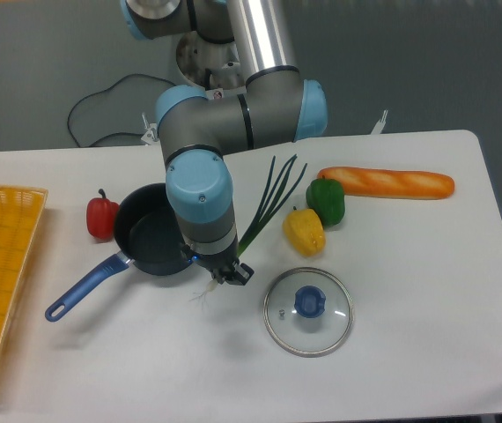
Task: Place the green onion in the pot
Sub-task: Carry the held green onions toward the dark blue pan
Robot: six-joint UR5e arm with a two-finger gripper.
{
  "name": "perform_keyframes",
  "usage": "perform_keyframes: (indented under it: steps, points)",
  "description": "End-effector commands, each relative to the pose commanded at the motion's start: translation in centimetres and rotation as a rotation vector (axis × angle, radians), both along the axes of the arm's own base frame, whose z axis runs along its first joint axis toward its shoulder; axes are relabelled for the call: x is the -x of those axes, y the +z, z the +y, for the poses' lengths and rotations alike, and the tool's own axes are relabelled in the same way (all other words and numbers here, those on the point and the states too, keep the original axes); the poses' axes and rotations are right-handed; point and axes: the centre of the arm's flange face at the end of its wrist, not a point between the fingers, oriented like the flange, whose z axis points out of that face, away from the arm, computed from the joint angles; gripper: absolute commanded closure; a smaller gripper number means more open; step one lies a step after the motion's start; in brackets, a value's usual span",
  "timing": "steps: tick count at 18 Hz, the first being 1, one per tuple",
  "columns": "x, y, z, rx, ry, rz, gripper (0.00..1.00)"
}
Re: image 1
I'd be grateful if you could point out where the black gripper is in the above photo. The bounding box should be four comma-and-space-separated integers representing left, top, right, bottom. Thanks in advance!
181, 244, 254, 286

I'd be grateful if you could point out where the green onion with white root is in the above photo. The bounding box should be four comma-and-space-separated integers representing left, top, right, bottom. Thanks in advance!
188, 153, 308, 307

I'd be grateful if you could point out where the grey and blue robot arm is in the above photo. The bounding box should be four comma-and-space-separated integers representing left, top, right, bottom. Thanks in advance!
121, 1, 328, 286

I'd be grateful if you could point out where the round silver robot base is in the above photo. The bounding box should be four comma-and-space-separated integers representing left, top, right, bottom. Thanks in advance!
175, 32, 246, 94

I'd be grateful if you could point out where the glass lid with blue knob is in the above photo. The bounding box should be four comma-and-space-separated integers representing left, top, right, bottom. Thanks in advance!
263, 267, 354, 358

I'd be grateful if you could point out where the yellow bell pepper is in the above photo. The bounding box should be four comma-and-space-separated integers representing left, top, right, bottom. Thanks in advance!
283, 209, 326, 257

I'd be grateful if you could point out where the green bell pepper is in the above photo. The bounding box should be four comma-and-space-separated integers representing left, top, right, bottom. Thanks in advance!
306, 178, 345, 227

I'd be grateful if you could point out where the red bell pepper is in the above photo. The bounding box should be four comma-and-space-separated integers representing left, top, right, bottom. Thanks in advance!
85, 189, 119, 241

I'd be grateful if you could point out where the orange baguette bread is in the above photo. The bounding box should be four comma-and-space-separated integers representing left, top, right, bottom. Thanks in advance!
317, 167, 455, 200

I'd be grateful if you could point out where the left white table clamp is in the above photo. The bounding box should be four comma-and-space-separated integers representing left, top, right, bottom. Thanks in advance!
141, 112, 159, 145

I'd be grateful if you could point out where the white table clamp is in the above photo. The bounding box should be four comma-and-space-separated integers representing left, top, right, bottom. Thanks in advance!
141, 112, 159, 145
371, 109, 388, 135

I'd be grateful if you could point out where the right white table clamp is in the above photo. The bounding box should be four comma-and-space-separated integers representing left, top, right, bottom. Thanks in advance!
371, 109, 388, 135

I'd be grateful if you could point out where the dark pot with blue handle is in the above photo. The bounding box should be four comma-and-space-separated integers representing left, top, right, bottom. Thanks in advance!
45, 183, 190, 323

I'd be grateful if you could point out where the black cable on floor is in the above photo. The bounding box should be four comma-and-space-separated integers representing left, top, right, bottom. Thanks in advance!
66, 73, 177, 148

